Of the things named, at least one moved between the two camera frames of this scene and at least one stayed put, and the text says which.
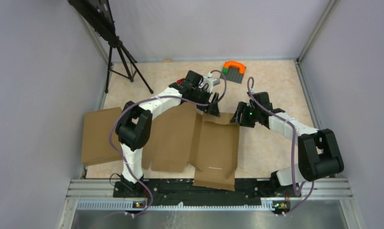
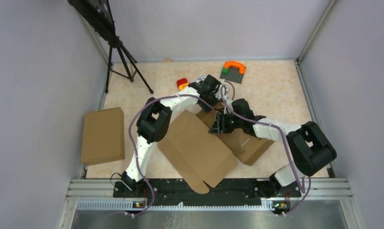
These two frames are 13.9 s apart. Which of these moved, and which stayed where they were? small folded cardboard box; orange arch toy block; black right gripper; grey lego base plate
Moved: black right gripper
Stayed: orange arch toy block; grey lego base plate; small folded cardboard box
